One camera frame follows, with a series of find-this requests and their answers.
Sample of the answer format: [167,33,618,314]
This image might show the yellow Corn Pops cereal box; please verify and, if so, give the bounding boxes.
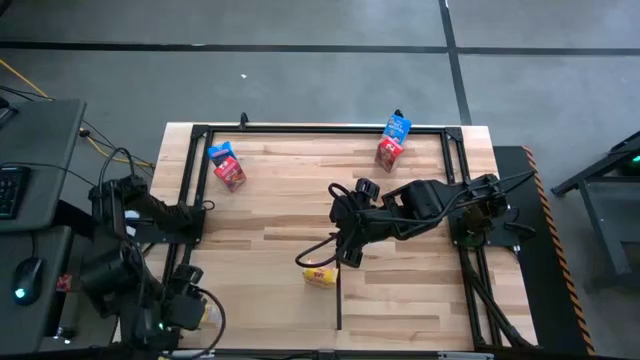
[199,302,225,327]
[302,264,340,291]

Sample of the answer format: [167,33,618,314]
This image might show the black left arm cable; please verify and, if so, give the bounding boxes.
[192,284,228,359]

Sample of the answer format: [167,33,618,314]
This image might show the black computer mouse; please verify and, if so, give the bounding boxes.
[10,256,45,307]

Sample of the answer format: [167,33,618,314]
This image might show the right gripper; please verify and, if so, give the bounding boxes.
[328,178,382,270]

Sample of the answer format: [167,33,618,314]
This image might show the yellow cable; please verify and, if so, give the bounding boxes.
[0,58,154,169]

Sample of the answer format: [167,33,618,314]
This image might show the silver metal bracket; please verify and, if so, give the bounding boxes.
[437,351,495,360]

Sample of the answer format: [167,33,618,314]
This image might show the blue Rice Krispies cereal box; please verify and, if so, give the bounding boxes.
[382,113,413,146]
[207,140,238,167]

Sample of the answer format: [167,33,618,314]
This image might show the black mat with hazard stripe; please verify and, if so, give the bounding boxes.
[492,144,597,356]

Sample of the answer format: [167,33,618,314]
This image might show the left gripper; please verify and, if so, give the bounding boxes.
[162,263,211,334]

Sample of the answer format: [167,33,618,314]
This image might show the black keyboard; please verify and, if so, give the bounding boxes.
[0,165,31,221]

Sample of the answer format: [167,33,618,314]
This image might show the black keyboard cable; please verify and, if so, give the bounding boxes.
[0,161,99,190]

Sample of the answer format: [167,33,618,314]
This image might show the black shelf side frame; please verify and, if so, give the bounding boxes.
[334,259,343,332]

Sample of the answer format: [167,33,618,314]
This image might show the red Froot Loops cereal box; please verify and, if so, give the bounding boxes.
[374,136,405,174]
[213,155,248,194]

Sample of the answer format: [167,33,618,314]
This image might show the black flat beam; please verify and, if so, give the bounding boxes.
[52,199,99,239]

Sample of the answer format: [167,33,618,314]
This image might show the black desk device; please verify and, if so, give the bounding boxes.
[0,97,20,130]

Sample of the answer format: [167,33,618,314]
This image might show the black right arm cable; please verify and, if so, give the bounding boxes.
[294,232,351,270]

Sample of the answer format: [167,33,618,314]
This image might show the grey desk top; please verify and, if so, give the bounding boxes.
[0,98,87,234]
[0,224,74,354]

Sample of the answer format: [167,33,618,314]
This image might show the black aluminium table frame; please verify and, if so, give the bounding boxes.
[117,123,539,360]

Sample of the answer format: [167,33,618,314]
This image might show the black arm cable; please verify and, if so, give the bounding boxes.
[294,232,351,270]
[192,284,228,359]

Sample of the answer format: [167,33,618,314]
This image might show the grey metal cart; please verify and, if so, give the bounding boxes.
[550,130,640,291]

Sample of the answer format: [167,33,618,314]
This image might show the white printed cardboard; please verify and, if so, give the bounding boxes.
[123,209,142,239]

